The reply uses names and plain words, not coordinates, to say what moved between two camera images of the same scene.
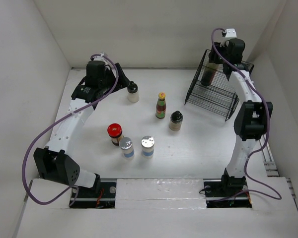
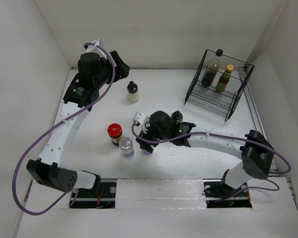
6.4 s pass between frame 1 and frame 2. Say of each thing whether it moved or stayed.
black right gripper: moved
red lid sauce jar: stayed
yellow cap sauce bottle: moved
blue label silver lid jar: stayed
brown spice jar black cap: stayed
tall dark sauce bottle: stayed
